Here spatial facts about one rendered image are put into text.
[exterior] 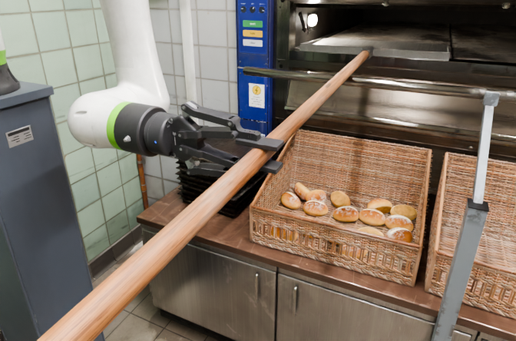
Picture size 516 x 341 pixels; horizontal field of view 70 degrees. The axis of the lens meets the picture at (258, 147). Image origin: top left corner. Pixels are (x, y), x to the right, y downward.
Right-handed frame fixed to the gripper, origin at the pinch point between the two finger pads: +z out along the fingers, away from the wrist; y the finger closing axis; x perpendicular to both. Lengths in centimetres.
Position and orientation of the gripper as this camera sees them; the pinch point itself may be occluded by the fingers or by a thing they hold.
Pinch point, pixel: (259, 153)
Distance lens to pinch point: 58.3
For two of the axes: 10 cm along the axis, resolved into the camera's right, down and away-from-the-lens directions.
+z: 9.0, 1.8, -3.9
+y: -0.1, 9.2, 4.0
